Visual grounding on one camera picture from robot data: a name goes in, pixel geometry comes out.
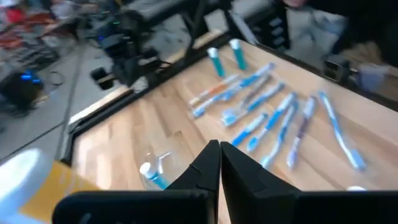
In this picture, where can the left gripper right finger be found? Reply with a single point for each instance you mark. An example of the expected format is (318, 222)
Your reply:
(280, 208)

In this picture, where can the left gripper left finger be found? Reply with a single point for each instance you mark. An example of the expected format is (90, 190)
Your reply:
(140, 207)

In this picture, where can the orange white toothbrush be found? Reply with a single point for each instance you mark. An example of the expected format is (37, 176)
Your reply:
(214, 89)

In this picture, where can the purple white toothbrush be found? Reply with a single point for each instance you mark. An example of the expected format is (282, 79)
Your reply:
(255, 93)
(301, 130)

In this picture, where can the clear acrylic organizer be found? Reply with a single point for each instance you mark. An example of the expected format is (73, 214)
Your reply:
(174, 165)

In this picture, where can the black cabinet white labels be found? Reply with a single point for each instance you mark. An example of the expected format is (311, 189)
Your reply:
(273, 31)

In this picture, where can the person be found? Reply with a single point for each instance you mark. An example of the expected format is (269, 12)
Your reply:
(342, 6)

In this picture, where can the black metal rig frame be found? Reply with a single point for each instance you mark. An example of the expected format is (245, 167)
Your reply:
(196, 28)

